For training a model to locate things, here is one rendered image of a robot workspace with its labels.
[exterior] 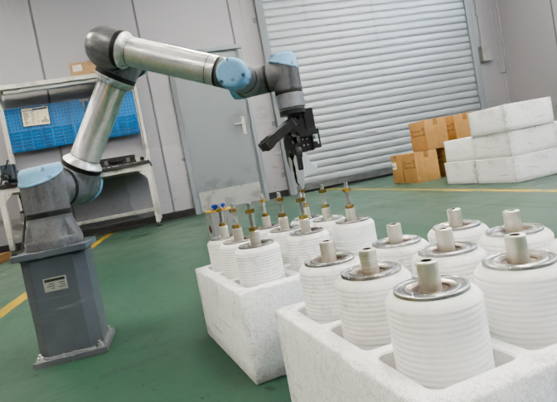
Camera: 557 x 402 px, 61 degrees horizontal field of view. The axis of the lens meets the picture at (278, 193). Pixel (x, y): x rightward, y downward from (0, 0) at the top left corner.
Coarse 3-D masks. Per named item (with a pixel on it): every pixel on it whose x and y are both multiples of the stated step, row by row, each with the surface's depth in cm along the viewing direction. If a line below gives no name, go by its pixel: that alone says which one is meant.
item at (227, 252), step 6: (222, 246) 107; (228, 246) 106; (234, 246) 105; (222, 252) 107; (228, 252) 105; (234, 252) 105; (222, 258) 108; (228, 258) 106; (234, 258) 105; (228, 264) 106; (234, 264) 105; (228, 270) 106; (234, 270) 105; (228, 276) 107; (234, 276) 106
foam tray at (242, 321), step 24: (288, 264) 107; (216, 288) 105; (240, 288) 93; (264, 288) 91; (288, 288) 93; (216, 312) 110; (240, 312) 90; (264, 312) 91; (216, 336) 115; (240, 336) 94; (264, 336) 91; (240, 360) 98; (264, 360) 90
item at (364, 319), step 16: (400, 272) 57; (336, 288) 58; (352, 288) 55; (368, 288) 55; (384, 288) 54; (352, 304) 56; (368, 304) 55; (384, 304) 54; (352, 320) 56; (368, 320) 55; (384, 320) 55; (352, 336) 57; (368, 336) 55; (384, 336) 55
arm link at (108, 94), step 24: (96, 72) 134; (120, 72) 133; (144, 72) 141; (96, 96) 136; (120, 96) 138; (96, 120) 136; (96, 144) 139; (72, 168) 138; (96, 168) 141; (96, 192) 147
